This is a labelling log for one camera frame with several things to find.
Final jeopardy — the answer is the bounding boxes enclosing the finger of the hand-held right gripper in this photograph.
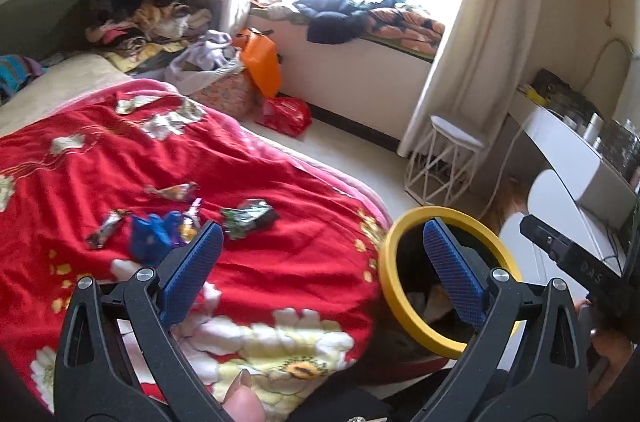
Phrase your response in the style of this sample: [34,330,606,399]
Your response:
[519,213,582,264]

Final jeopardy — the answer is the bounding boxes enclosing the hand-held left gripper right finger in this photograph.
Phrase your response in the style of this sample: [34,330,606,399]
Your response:
[415,218,591,422]

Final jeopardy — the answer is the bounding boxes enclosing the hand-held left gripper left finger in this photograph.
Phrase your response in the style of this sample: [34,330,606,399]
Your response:
[52,219,224,422]

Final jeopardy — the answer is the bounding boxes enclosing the purple candy wrapper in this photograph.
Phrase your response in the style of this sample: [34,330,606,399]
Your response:
[172,198,206,249]

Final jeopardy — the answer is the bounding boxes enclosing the blue wrapper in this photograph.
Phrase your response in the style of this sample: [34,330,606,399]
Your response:
[129,211,187,265]

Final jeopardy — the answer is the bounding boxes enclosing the yellow-rimmed dark trash bin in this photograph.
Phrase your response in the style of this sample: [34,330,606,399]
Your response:
[378,205,523,360]

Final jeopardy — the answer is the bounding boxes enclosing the green and black wrapper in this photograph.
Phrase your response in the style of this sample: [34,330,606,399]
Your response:
[220,198,279,239]

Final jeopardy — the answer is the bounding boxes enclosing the gold twisted candy wrapper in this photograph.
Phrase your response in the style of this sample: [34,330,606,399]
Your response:
[144,182,199,203]

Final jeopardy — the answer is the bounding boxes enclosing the brown twisted candy wrapper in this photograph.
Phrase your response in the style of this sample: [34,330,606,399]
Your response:
[85,209,133,249]

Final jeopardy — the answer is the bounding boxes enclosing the person's right hand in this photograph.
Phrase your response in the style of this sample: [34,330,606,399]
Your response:
[575,299,636,383]

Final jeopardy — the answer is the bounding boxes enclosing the person's left hand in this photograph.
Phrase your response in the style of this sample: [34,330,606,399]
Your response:
[222,371,266,422]

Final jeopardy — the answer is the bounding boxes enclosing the white vanity table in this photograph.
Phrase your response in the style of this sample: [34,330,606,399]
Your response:
[507,92,640,229]

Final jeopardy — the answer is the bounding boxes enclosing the clear organizer box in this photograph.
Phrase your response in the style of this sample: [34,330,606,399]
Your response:
[597,117,640,194]

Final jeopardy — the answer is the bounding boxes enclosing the white bottle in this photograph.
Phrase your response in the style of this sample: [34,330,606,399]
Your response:
[582,112,609,149]

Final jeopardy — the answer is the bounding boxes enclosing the small yellow item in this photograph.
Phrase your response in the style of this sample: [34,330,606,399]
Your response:
[517,85,549,106]

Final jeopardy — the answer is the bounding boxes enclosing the black bag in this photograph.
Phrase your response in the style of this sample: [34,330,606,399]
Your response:
[529,69,602,119]

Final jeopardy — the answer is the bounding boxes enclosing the red floral blanket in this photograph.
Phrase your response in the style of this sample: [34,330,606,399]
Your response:
[0,78,396,418]

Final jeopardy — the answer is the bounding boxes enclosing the red plastic bag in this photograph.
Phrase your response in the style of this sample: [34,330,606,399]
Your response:
[254,96,312,137]

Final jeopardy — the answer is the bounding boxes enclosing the floral fabric basket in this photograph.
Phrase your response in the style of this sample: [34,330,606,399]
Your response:
[190,70,257,121]

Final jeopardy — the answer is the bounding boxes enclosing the vanity mirror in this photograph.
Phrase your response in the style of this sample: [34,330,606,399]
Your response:
[586,36,640,123]

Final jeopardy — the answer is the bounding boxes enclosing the lavender clothes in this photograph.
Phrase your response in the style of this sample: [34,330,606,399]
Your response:
[167,30,247,89]

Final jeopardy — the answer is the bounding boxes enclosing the cream heavy curtain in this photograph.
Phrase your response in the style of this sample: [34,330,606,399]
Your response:
[397,0,539,159]

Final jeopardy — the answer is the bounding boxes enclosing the white window seat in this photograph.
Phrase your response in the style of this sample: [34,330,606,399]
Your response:
[247,2,437,139]

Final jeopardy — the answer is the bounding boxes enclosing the orange bag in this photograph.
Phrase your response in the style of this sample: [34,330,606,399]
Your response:
[239,27,282,100]

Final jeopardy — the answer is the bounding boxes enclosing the beige bed mattress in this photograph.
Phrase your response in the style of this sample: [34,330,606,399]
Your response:
[0,52,177,139]

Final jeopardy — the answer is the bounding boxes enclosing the orange patterned quilt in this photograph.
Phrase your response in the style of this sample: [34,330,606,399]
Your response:
[364,5,447,54]

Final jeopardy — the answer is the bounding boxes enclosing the teal patterned cloth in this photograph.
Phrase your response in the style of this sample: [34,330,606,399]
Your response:
[0,55,47,104]

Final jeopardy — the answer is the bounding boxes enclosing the pile of clothes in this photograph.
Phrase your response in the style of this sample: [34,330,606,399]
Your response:
[85,0,222,69]

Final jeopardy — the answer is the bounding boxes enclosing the dark jacket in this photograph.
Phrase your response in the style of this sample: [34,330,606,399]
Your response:
[292,0,372,44]

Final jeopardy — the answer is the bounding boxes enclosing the grey-green headboard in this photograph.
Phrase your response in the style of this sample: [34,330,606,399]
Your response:
[0,0,109,59]

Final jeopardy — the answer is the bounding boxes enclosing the black cable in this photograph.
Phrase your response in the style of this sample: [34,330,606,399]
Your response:
[599,222,632,264]

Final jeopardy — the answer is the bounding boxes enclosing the white wire stool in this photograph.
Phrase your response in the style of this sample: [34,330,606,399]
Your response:
[404,115,487,206]

